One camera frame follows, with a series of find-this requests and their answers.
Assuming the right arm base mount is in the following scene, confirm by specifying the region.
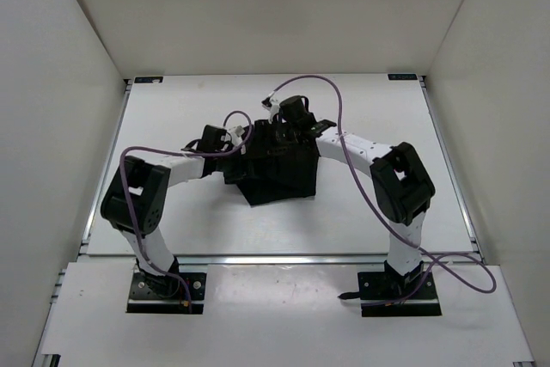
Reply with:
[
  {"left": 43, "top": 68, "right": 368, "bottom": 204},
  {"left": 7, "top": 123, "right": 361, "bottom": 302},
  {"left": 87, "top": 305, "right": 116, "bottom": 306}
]
[{"left": 338, "top": 261, "right": 443, "bottom": 317}]

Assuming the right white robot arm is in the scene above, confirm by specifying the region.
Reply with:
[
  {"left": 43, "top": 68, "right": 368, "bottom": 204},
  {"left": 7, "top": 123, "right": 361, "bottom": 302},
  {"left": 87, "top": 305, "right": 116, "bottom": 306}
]
[{"left": 262, "top": 95, "right": 435, "bottom": 299}]

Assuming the right blue table label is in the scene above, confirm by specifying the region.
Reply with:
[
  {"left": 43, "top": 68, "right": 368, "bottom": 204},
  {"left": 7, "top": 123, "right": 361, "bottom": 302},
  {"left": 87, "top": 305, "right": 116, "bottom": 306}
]
[{"left": 388, "top": 73, "right": 418, "bottom": 81}]

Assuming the blue table label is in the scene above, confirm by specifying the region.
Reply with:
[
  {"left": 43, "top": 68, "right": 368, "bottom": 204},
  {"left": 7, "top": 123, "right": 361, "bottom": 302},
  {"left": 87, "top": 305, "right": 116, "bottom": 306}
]
[
  {"left": 388, "top": 73, "right": 418, "bottom": 81},
  {"left": 133, "top": 76, "right": 163, "bottom": 84}
]

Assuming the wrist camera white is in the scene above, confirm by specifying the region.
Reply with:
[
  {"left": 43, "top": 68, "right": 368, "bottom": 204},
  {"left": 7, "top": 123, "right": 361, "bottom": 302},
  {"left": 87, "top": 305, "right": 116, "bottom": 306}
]
[
  {"left": 226, "top": 125, "right": 246, "bottom": 145},
  {"left": 261, "top": 92, "right": 280, "bottom": 124}
]

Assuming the black pleated skirt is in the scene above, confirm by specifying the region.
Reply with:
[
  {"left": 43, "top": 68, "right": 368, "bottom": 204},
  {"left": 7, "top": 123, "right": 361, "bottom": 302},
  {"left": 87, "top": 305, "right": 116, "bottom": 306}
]
[{"left": 225, "top": 119, "right": 320, "bottom": 206}]

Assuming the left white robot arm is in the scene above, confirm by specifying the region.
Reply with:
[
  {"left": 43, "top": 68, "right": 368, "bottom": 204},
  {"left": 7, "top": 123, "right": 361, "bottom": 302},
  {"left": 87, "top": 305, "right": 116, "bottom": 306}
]
[{"left": 100, "top": 125, "right": 254, "bottom": 297}]

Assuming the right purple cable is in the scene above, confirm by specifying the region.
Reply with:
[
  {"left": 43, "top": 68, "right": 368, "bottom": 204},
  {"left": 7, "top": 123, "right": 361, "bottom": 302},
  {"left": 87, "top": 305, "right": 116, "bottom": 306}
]
[{"left": 268, "top": 75, "right": 498, "bottom": 308}]

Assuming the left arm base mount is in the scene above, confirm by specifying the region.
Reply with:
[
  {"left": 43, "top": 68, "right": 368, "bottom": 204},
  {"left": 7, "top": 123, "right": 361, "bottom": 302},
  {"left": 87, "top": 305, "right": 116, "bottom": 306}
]
[{"left": 126, "top": 265, "right": 207, "bottom": 315}]

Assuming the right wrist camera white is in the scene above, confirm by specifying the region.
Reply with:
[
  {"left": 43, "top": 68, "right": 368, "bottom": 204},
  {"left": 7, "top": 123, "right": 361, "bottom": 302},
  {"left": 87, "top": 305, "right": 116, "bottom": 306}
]
[{"left": 261, "top": 92, "right": 280, "bottom": 124}]

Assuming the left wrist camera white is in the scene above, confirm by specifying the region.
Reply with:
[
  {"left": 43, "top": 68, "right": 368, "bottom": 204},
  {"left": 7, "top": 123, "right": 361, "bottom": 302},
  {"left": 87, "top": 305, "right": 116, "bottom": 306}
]
[{"left": 226, "top": 125, "right": 246, "bottom": 145}]

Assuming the left blue table label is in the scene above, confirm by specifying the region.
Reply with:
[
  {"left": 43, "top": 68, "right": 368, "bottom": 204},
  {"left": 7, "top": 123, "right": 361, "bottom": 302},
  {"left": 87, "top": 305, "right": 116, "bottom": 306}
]
[{"left": 133, "top": 76, "right": 163, "bottom": 84}]

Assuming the aluminium table edge rail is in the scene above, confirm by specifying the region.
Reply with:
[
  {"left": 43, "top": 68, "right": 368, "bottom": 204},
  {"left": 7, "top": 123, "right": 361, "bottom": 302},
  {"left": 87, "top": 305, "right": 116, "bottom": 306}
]
[{"left": 79, "top": 253, "right": 486, "bottom": 266}]

